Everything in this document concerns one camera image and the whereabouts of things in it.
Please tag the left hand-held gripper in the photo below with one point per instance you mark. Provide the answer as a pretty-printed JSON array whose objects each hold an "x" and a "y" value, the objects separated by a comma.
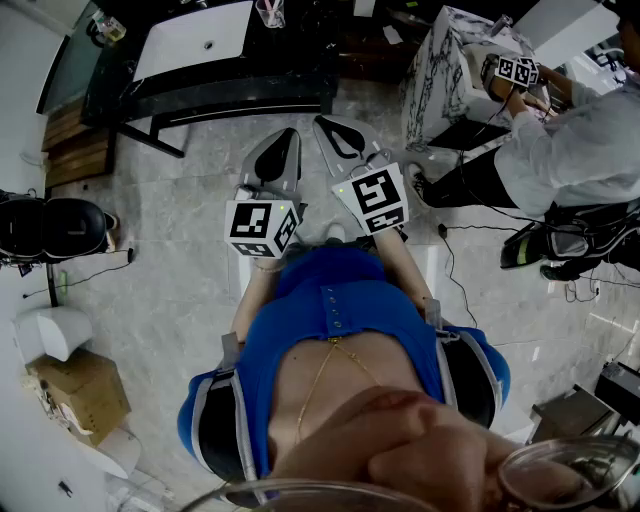
[{"x": 250, "y": 225}]

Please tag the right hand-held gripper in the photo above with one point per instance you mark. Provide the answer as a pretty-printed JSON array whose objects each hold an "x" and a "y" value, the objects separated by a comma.
[{"x": 375, "y": 197}]

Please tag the clear glass cup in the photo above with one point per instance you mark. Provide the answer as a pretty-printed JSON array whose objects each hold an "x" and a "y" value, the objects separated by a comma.
[{"x": 270, "y": 15}]

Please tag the pink toothbrush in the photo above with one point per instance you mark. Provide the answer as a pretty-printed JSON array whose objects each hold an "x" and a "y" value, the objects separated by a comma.
[{"x": 273, "y": 10}]

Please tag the person's right forearm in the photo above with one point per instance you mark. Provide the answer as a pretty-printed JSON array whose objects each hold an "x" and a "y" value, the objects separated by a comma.
[{"x": 400, "y": 265}]

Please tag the person's left forearm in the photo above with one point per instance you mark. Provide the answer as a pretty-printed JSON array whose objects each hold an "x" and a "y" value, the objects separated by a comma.
[{"x": 252, "y": 295}]

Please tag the person's white shoe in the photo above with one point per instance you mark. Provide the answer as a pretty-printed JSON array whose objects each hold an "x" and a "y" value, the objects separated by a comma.
[{"x": 336, "y": 234}]

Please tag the black marble vanity counter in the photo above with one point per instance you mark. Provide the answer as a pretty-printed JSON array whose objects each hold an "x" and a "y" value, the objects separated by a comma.
[{"x": 280, "y": 60}]

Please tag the white marble cabinet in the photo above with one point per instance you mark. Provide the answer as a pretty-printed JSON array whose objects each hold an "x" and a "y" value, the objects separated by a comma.
[{"x": 435, "y": 75}]

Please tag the black flat board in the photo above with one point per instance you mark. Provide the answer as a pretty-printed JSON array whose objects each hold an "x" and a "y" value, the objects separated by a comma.
[{"x": 465, "y": 134}]

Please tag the white paper tag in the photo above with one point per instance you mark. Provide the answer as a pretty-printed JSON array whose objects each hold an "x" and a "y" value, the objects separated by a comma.
[{"x": 392, "y": 35}]

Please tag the person's blue top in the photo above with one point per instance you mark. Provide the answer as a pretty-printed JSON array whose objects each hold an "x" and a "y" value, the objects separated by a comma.
[{"x": 340, "y": 290}]

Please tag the white countertop basin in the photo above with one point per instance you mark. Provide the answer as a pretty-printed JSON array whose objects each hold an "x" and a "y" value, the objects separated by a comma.
[{"x": 487, "y": 107}]

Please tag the white sink basin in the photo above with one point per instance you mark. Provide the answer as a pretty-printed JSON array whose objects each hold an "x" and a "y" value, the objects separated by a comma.
[{"x": 195, "y": 42}]

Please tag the black bag with green stripe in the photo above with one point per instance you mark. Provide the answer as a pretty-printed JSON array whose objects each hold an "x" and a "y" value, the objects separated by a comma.
[{"x": 520, "y": 250}]

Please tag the chrome faucet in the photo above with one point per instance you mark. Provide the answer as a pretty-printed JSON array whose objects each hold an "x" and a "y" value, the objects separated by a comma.
[{"x": 502, "y": 25}]

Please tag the dark wooden staircase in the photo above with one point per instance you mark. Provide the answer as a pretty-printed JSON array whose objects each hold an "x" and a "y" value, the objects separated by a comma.
[{"x": 75, "y": 150}]

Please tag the plastic bottle with yellow liquid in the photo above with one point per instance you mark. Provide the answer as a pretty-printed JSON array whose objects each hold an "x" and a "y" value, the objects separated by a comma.
[{"x": 111, "y": 27}]

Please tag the frosted glass panel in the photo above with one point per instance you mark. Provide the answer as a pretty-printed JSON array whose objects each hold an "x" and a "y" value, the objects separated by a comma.
[{"x": 70, "y": 75}]

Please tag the grey black harness vest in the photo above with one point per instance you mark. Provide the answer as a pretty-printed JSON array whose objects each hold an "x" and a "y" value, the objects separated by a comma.
[{"x": 220, "y": 425}]

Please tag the small cardboard box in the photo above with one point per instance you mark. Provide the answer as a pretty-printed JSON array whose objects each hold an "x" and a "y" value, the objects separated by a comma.
[{"x": 82, "y": 395}]

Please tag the person's head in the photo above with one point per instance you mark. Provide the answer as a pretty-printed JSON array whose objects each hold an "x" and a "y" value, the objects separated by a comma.
[{"x": 425, "y": 450}]

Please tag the black equipment box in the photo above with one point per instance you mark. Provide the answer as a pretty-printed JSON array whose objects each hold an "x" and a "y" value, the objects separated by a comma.
[{"x": 620, "y": 390}]

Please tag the clear lens eyeglasses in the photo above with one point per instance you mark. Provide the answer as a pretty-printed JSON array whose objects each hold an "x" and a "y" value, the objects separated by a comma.
[{"x": 565, "y": 450}]

